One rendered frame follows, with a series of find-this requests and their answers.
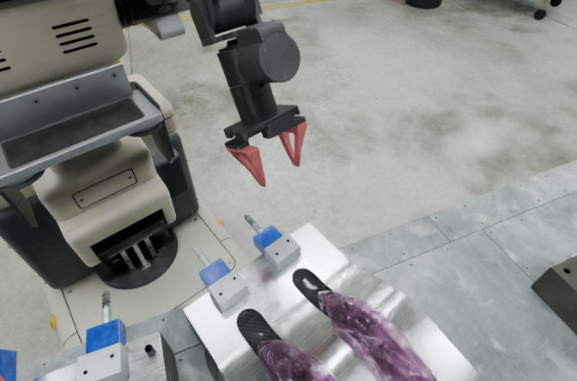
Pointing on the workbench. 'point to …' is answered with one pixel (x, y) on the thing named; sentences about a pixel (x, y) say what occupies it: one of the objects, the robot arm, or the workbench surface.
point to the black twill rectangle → (212, 365)
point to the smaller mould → (561, 290)
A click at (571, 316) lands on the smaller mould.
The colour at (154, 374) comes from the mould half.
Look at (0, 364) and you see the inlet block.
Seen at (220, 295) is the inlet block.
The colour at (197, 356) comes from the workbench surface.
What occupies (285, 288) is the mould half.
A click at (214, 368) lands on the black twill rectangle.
